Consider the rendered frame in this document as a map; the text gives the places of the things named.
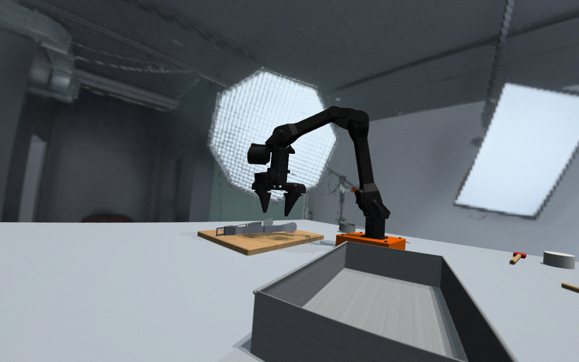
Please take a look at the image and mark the grey measuring cup with long handle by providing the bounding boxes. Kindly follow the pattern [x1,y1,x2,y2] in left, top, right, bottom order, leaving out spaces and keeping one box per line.
[339,222,357,233]

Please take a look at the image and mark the grey short cylinder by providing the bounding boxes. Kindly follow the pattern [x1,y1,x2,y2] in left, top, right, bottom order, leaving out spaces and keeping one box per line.
[543,251,575,269]

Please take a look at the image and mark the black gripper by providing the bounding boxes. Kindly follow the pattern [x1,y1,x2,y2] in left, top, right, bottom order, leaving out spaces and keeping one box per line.
[251,164,306,216]

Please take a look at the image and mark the grey rectangular roasting tin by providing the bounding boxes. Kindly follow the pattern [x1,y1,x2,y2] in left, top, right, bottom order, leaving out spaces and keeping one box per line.
[250,241,519,362]

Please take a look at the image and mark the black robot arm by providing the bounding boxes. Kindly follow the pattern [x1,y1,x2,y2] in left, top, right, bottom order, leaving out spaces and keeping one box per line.
[247,106,390,240]

